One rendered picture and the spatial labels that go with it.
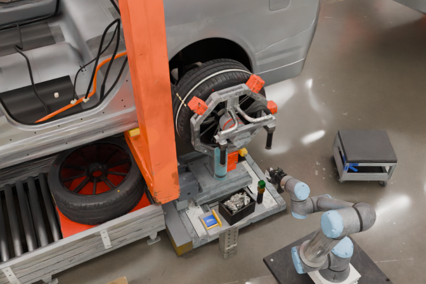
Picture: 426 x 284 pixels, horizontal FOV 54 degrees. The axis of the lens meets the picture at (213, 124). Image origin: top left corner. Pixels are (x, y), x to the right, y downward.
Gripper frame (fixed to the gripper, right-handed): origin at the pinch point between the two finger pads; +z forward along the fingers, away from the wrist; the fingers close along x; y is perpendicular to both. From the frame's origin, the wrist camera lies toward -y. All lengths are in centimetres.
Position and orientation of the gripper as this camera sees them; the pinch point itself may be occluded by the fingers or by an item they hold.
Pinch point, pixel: (267, 174)
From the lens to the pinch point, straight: 273.8
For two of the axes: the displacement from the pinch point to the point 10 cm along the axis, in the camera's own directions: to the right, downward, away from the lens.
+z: -4.7, -2.1, 8.6
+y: -2.2, -9.1, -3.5
